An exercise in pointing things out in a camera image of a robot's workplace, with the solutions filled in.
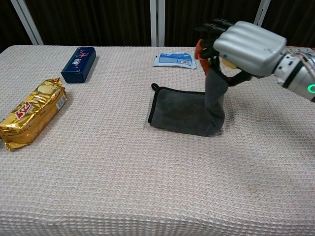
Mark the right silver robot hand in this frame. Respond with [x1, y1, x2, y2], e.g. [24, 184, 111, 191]
[194, 18, 288, 88]

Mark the beige waffle tablecloth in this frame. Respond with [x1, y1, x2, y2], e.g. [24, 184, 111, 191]
[0, 45, 315, 236]

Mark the grey and green microfibre cloth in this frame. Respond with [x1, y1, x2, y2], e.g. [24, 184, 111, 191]
[148, 58, 231, 137]

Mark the dark blue rectangular box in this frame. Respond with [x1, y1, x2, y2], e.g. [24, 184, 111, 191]
[61, 46, 96, 84]

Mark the orange printed carton box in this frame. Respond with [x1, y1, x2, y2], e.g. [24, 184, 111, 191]
[286, 45, 315, 51]

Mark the black pleated curtain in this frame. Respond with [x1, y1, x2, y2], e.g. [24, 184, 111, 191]
[0, 0, 315, 54]

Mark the gold foil snack package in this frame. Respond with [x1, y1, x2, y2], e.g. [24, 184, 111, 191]
[0, 77, 67, 151]

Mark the white and blue sachet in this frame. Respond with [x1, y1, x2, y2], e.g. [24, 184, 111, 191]
[153, 52, 197, 69]

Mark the white aluminium frame post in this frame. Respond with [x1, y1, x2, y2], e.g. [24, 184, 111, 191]
[150, 0, 165, 47]
[9, 0, 44, 46]
[253, 0, 271, 27]

